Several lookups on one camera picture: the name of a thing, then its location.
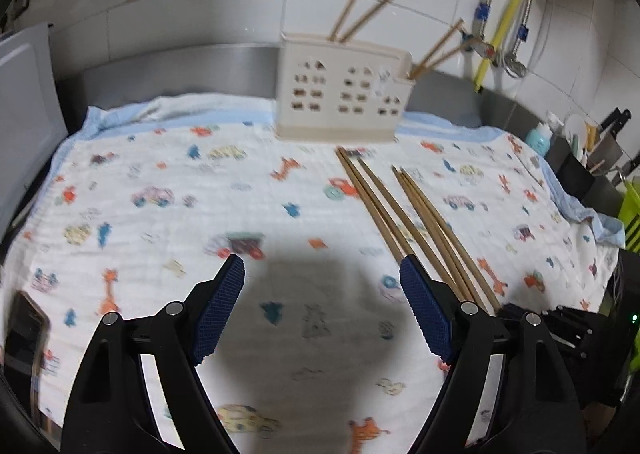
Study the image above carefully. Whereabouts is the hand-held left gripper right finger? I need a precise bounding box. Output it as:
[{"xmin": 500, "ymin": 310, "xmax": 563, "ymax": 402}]
[{"xmin": 399, "ymin": 255, "xmax": 586, "ymax": 454}]

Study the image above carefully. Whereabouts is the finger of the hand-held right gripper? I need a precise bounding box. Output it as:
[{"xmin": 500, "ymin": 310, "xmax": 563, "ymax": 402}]
[{"xmin": 497, "ymin": 303, "xmax": 597, "ymax": 361}]

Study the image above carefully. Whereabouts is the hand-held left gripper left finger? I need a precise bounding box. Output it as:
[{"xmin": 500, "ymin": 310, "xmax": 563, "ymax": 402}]
[{"xmin": 60, "ymin": 254, "xmax": 246, "ymax": 454}]

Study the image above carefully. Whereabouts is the brown wooden chopstick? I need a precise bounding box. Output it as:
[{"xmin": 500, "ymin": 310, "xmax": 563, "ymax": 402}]
[
  {"xmin": 398, "ymin": 166, "xmax": 491, "ymax": 312},
  {"xmin": 410, "ymin": 18, "xmax": 467, "ymax": 80},
  {"xmin": 391, "ymin": 165, "xmax": 476, "ymax": 305},
  {"xmin": 412, "ymin": 38, "xmax": 476, "ymax": 81},
  {"xmin": 405, "ymin": 176, "xmax": 502, "ymax": 312},
  {"xmin": 335, "ymin": 146, "xmax": 408, "ymax": 262},
  {"xmin": 340, "ymin": 0, "xmax": 396, "ymax": 43},
  {"xmin": 327, "ymin": 0, "xmax": 362, "ymax": 42},
  {"xmin": 356, "ymin": 158, "xmax": 436, "ymax": 280}
]

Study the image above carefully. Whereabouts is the beige plastic chopstick holder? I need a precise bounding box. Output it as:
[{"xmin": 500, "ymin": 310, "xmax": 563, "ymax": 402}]
[{"xmin": 274, "ymin": 33, "xmax": 412, "ymax": 141}]

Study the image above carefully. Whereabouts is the white cartoon printed cloth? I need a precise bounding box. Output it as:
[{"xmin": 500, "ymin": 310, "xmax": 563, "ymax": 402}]
[{"xmin": 0, "ymin": 93, "xmax": 626, "ymax": 454}]

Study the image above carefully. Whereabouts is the green plastic dish rack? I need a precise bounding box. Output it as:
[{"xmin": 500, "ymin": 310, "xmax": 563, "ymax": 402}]
[{"xmin": 617, "ymin": 181, "xmax": 640, "ymax": 252}]

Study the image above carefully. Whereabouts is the black utensil container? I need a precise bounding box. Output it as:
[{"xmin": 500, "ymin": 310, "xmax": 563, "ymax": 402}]
[{"xmin": 545, "ymin": 136, "xmax": 600, "ymax": 194}]

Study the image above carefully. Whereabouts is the steel cleaver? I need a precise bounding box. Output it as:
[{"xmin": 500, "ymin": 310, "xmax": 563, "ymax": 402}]
[{"xmin": 592, "ymin": 134, "xmax": 624, "ymax": 171}]

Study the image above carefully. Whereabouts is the blue soap bottle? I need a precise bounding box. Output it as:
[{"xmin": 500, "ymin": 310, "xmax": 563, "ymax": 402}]
[{"xmin": 525, "ymin": 111, "xmax": 558, "ymax": 157}]

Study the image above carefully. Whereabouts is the black smartphone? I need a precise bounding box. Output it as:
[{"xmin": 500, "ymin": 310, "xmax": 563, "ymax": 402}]
[{"xmin": 2, "ymin": 290, "xmax": 53, "ymax": 430}]

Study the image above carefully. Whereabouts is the metal water valve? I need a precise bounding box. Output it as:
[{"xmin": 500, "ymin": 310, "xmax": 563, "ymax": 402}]
[{"xmin": 502, "ymin": 54, "xmax": 528, "ymax": 78}]

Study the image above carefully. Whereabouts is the white microwave oven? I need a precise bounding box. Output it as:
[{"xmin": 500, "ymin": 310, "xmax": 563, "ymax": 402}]
[{"xmin": 0, "ymin": 23, "xmax": 68, "ymax": 235}]

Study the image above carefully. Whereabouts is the black-handled kitchen knife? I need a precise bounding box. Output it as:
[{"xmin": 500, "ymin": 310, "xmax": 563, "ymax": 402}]
[{"xmin": 600, "ymin": 106, "xmax": 633, "ymax": 136}]

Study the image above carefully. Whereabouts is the red-handled water valve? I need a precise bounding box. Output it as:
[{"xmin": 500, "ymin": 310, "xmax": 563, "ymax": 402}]
[{"xmin": 462, "ymin": 29, "xmax": 498, "ymax": 62}]

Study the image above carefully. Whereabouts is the short metal flexible hose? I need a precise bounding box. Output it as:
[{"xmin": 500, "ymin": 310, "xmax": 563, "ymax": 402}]
[{"xmin": 505, "ymin": 0, "xmax": 536, "ymax": 75}]

